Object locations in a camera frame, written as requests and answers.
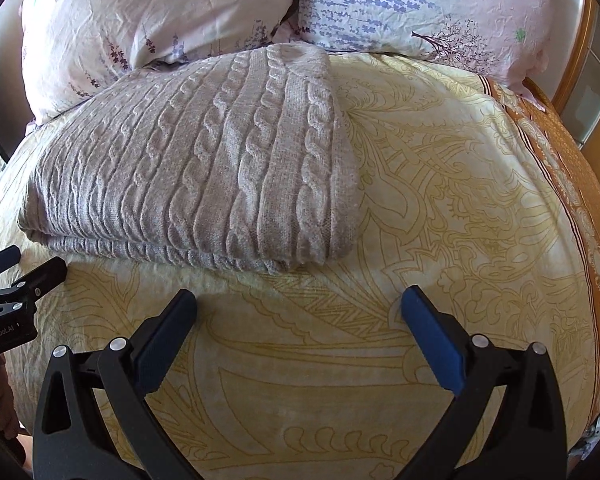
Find pink tree print pillow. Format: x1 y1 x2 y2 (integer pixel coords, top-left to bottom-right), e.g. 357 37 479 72
297 0 581 92

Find grey cable knit sweater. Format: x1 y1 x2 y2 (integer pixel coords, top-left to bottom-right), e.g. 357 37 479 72
17 42 363 276

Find person's left hand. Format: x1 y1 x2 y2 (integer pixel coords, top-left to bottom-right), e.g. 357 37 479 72
0 355 22 444

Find yellow patterned bed sheet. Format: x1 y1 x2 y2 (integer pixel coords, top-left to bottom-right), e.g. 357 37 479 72
0 52 600 480

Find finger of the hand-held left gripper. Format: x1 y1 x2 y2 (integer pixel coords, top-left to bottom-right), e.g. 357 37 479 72
9 255 69 307
0 244 22 282

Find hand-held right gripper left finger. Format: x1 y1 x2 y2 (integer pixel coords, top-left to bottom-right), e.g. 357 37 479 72
32 287 201 480

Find pink lavender print pillow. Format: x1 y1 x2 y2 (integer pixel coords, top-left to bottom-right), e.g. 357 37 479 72
20 0 302 126

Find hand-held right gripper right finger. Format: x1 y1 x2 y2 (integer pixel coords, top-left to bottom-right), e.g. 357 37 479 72
395 284 568 480

